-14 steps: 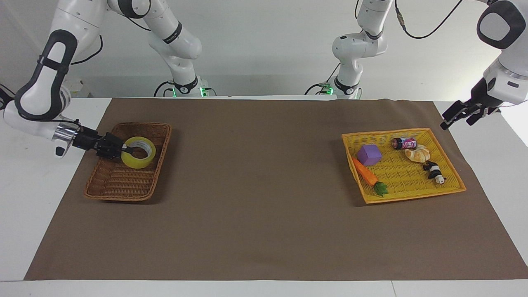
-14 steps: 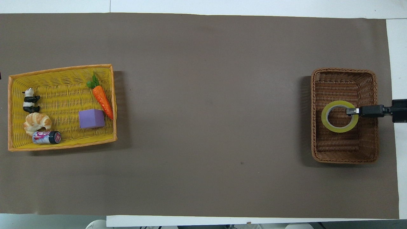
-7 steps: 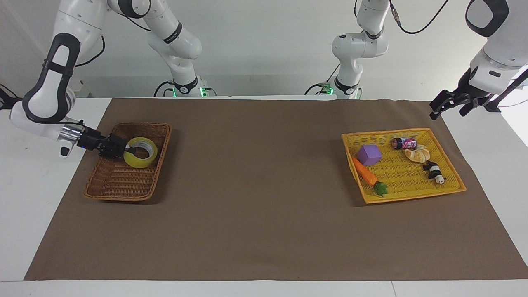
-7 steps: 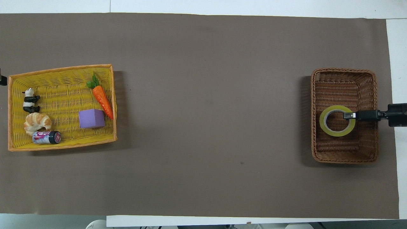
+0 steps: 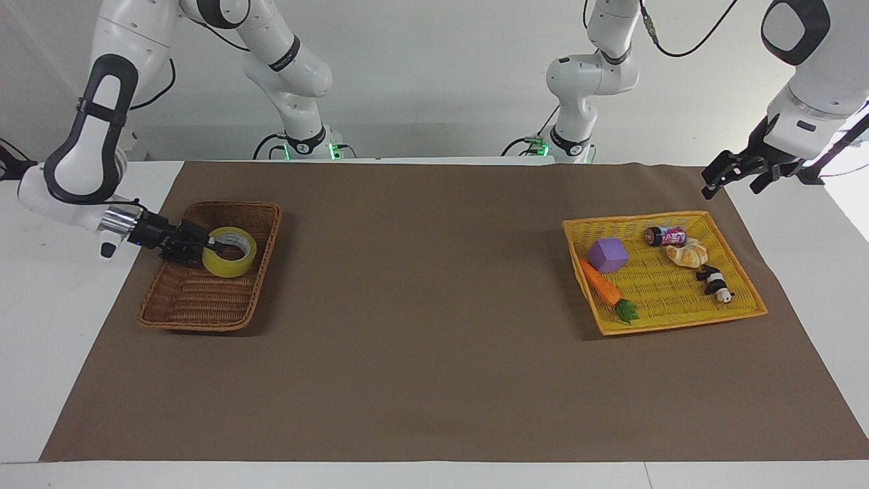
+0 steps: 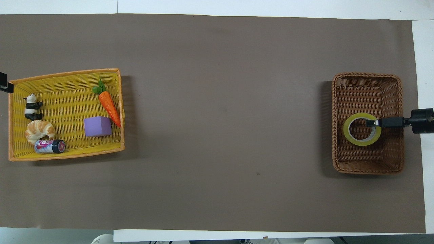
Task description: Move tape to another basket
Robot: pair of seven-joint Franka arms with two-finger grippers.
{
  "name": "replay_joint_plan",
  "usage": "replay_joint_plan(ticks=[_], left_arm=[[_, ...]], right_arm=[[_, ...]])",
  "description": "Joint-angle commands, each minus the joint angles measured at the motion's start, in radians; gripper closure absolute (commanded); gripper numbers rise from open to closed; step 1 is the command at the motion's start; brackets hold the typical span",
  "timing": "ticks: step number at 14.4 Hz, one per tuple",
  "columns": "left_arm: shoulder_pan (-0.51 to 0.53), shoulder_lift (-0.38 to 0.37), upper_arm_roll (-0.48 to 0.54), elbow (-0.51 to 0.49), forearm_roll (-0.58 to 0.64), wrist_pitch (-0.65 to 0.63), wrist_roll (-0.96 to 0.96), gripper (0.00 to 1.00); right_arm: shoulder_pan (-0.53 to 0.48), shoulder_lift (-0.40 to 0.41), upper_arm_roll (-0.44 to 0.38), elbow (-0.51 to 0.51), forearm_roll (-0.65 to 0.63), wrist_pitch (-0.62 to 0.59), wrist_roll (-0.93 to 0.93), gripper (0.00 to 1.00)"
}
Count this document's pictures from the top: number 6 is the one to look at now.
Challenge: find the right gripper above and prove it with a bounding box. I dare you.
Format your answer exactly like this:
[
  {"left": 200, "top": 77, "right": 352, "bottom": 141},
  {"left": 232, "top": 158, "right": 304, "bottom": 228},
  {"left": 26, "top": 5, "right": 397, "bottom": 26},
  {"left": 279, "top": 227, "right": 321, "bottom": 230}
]
[{"left": 403, "top": 108, "right": 434, "bottom": 134}]

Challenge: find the brown wicker basket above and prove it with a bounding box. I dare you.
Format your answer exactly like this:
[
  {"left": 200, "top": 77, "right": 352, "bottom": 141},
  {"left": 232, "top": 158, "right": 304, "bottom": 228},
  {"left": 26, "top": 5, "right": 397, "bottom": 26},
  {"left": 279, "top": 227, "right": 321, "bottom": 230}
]
[{"left": 332, "top": 72, "right": 405, "bottom": 175}]

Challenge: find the yellow tape roll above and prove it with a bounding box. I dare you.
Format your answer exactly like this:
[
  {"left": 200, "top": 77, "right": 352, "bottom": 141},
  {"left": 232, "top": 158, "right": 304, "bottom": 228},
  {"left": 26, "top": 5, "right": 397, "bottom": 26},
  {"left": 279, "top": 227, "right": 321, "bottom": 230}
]
[{"left": 343, "top": 113, "right": 382, "bottom": 146}]

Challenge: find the yellow wicker basket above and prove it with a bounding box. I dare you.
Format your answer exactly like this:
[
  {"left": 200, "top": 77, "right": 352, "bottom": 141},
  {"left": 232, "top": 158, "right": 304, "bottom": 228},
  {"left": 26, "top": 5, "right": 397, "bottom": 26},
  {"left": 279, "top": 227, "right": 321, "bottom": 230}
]
[{"left": 8, "top": 68, "right": 125, "bottom": 162}]

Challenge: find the orange toy carrot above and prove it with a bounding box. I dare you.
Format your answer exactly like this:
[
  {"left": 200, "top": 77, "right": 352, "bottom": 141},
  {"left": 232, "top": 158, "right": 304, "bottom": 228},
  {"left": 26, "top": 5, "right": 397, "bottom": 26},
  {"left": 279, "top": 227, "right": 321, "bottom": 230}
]
[{"left": 92, "top": 78, "right": 121, "bottom": 128}]

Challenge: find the purple foam block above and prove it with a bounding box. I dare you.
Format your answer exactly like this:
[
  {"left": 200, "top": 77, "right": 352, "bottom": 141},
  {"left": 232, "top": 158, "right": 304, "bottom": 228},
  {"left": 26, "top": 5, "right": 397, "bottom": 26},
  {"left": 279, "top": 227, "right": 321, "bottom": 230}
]
[{"left": 84, "top": 116, "right": 113, "bottom": 137}]

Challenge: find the small drink can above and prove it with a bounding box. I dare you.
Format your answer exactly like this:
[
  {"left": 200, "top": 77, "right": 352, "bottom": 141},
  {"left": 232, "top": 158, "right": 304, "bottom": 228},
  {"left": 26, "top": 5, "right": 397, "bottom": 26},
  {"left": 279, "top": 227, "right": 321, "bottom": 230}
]
[{"left": 34, "top": 139, "right": 66, "bottom": 154}]

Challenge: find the toy croissant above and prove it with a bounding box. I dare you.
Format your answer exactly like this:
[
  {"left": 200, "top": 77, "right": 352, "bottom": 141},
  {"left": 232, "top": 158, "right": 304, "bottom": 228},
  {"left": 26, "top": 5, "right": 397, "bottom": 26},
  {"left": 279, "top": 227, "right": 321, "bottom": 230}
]
[{"left": 25, "top": 120, "right": 55, "bottom": 145}]

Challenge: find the panda figurine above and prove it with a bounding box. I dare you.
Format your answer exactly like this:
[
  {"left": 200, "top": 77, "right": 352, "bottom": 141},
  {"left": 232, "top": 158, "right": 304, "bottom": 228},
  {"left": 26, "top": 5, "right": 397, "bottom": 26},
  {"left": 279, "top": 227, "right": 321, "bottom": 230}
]
[{"left": 23, "top": 94, "right": 43, "bottom": 121}]

